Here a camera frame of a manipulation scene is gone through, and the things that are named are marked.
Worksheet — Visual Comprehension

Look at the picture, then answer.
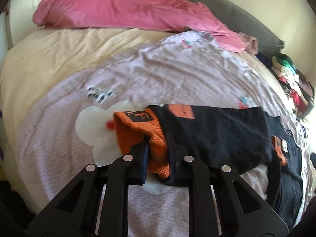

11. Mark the black sweater with orange cuffs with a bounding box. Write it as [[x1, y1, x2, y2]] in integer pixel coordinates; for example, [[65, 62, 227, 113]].
[[114, 104, 303, 227]]

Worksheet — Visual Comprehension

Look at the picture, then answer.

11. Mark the pile of colourful clothes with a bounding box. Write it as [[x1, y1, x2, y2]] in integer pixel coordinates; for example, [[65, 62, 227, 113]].
[[271, 54, 315, 119]]

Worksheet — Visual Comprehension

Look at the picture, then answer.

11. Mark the lilac printed bed sheet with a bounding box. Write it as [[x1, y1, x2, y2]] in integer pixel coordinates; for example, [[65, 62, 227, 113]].
[[15, 33, 312, 226]]

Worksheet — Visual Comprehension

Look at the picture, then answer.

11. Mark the dark navy garment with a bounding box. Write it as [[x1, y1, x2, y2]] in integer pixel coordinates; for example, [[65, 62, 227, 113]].
[[256, 52, 272, 69]]

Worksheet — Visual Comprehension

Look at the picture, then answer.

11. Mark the cream bed cover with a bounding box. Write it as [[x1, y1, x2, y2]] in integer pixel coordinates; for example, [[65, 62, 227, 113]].
[[0, 27, 280, 154]]

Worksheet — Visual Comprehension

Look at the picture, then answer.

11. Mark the dusty pink fuzzy garment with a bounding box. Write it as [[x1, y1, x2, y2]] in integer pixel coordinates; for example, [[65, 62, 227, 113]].
[[239, 32, 259, 55]]

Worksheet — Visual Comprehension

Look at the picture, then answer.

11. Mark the grey quilted headboard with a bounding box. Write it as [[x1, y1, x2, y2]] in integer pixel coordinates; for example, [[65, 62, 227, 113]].
[[188, 0, 284, 59]]

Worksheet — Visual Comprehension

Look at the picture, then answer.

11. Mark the pink blanket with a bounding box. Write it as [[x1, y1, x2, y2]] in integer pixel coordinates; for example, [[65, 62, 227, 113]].
[[32, 0, 246, 53]]

